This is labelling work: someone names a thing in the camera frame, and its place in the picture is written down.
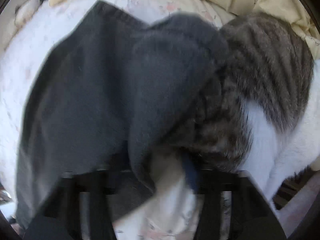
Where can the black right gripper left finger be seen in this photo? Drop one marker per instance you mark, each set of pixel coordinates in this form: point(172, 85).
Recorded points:
point(60, 215)

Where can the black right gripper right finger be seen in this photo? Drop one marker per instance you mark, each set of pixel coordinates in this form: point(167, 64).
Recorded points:
point(233, 207)

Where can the dark grey pants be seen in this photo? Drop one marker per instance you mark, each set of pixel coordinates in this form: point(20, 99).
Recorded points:
point(113, 88)

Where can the white floral bed sheet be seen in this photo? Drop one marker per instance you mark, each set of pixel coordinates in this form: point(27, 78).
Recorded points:
point(172, 211)

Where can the grey tabby white cat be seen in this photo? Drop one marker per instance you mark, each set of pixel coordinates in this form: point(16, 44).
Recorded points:
point(260, 111)

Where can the cream fleece pillow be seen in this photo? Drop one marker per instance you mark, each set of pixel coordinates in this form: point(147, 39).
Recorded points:
point(25, 12)

